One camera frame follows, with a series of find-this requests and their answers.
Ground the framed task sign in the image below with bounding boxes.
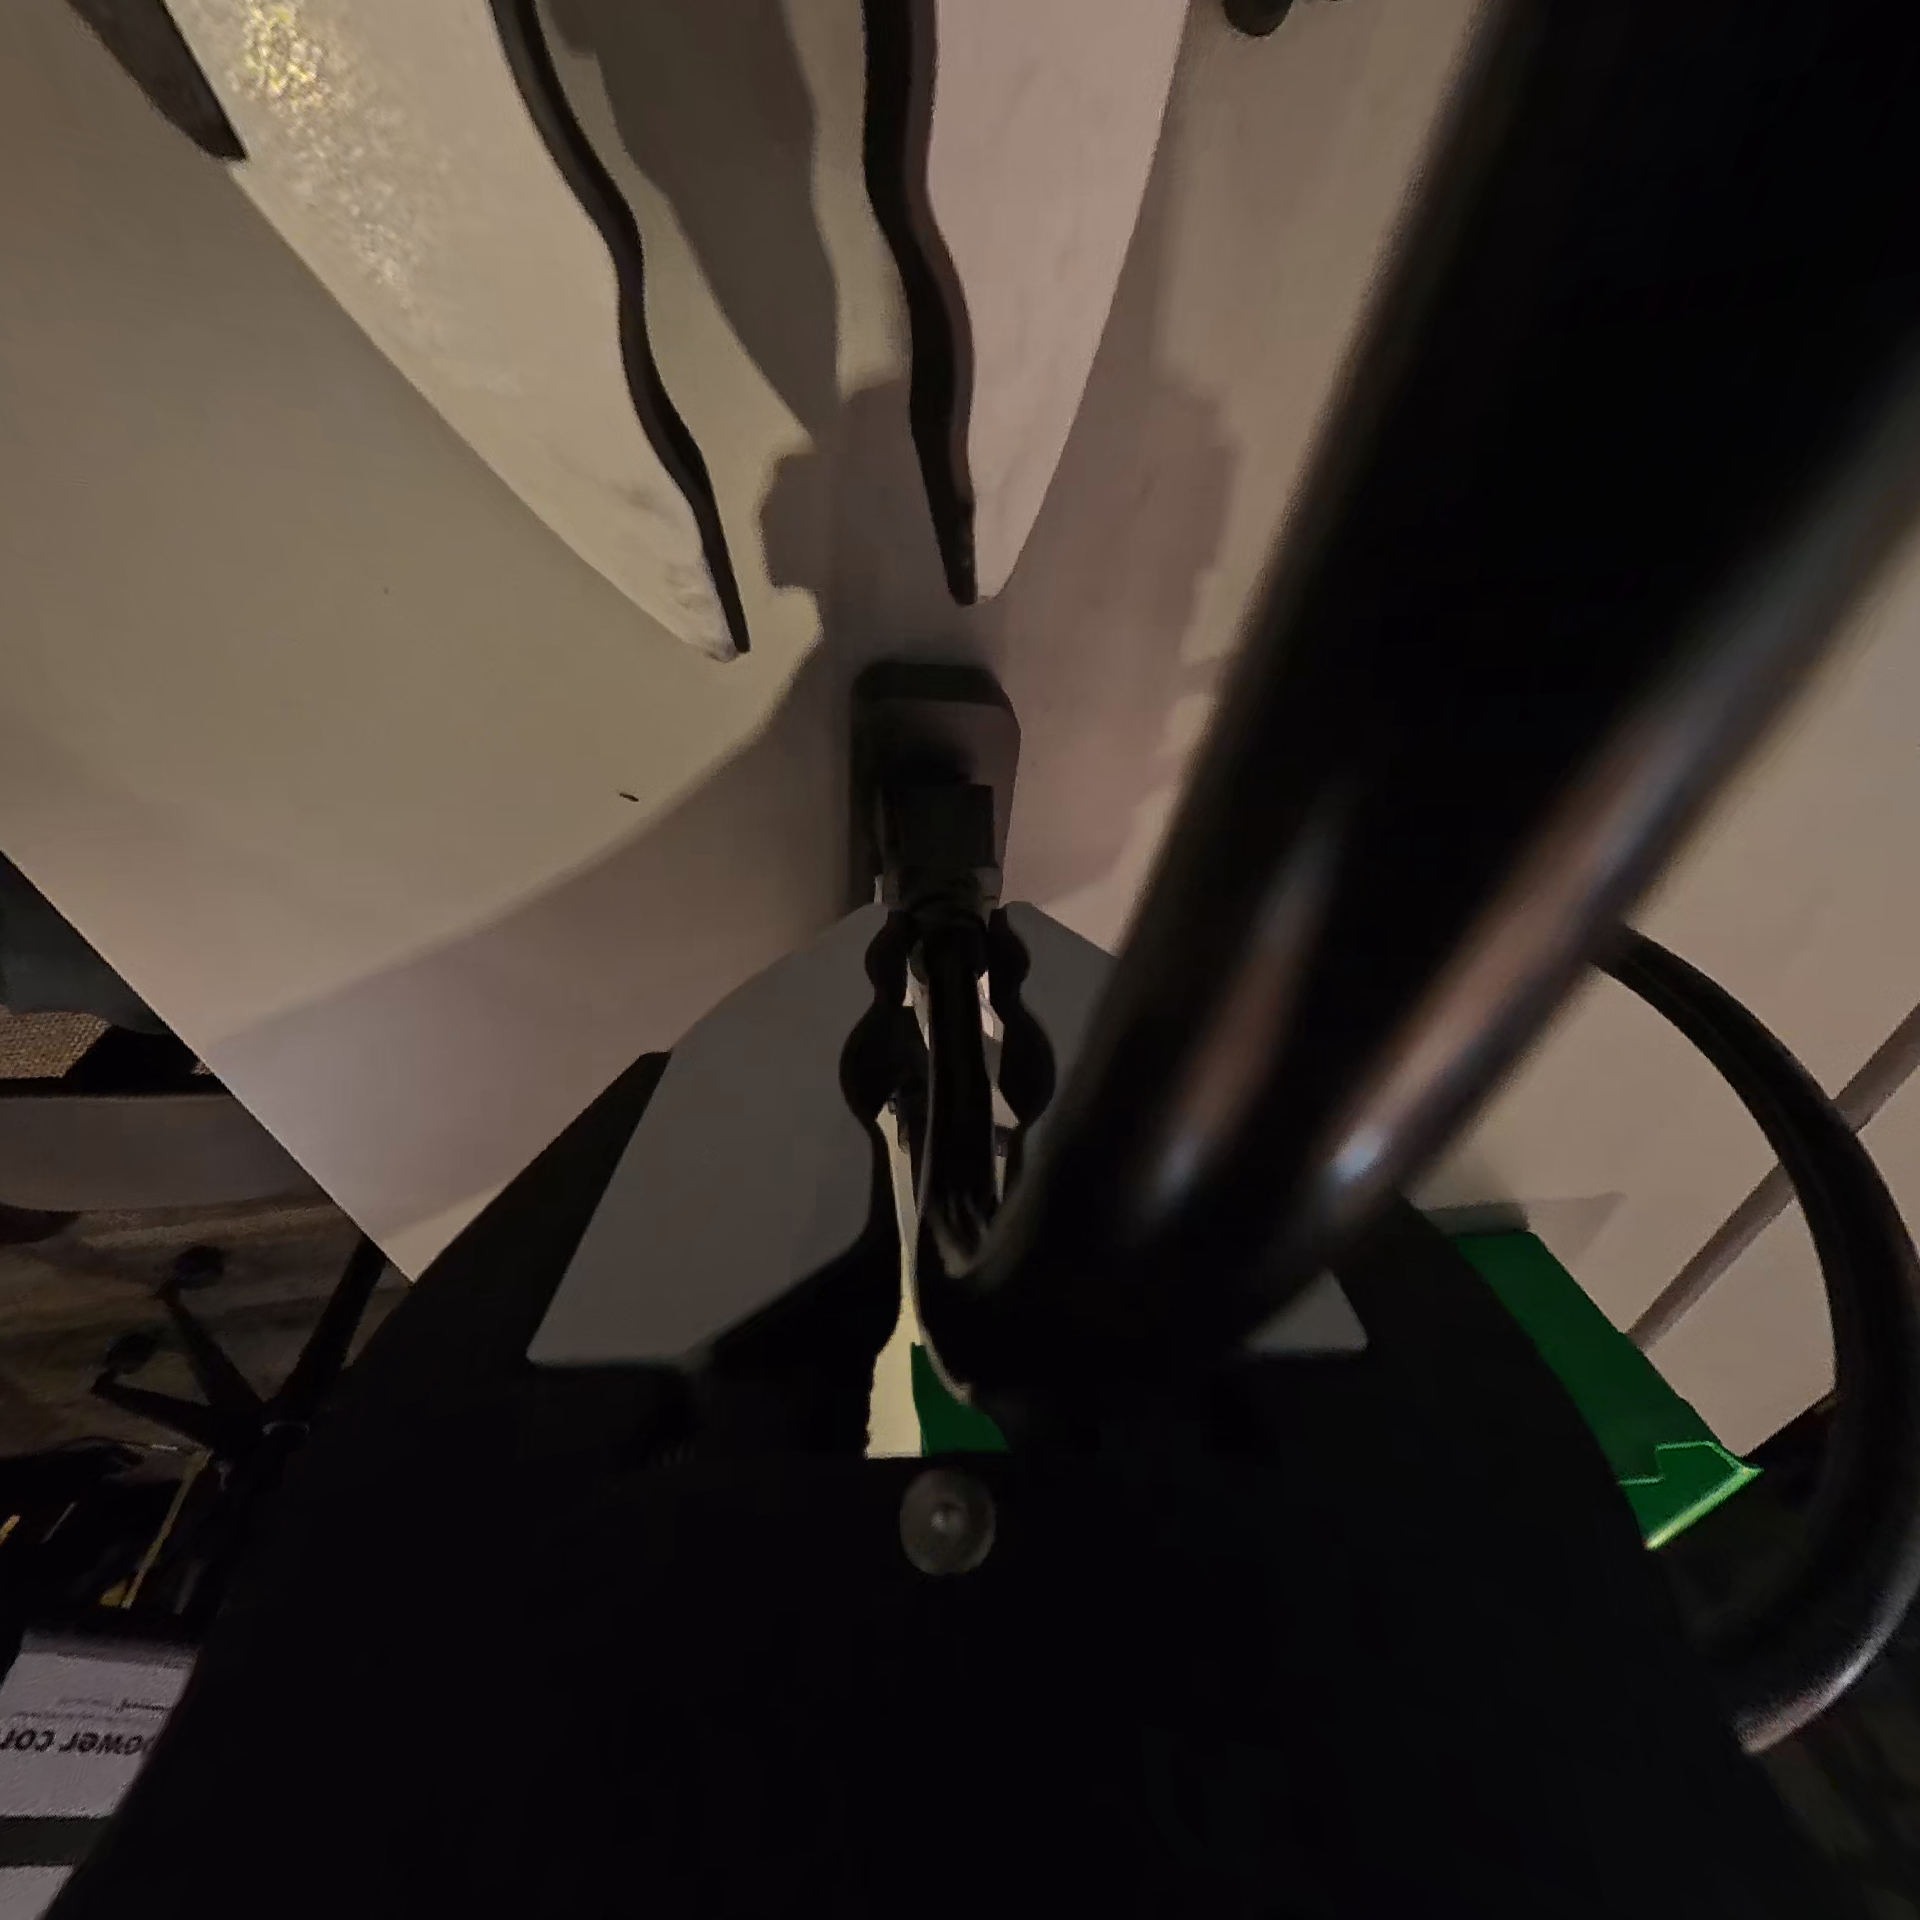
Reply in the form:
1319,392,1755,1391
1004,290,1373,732
0,1634,197,1825

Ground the black usb cable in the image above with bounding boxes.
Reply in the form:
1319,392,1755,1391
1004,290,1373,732
1590,922,1920,1753

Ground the black power strip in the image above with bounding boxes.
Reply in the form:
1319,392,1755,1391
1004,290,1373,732
853,660,1029,918

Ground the green plastic bin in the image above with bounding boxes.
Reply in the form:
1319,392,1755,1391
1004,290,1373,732
913,1227,1764,1555

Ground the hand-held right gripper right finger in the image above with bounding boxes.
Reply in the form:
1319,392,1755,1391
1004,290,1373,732
983,902,1369,1355

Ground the black power cord with plug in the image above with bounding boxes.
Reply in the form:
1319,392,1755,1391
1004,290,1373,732
878,0,1920,1391

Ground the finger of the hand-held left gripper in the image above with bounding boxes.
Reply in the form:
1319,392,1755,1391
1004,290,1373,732
157,0,755,666
859,0,1190,609

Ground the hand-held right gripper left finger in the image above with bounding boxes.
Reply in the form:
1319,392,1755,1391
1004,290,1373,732
529,896,913,1370

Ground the black chair base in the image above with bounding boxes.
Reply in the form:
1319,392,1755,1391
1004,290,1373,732
89,1238,399,1519

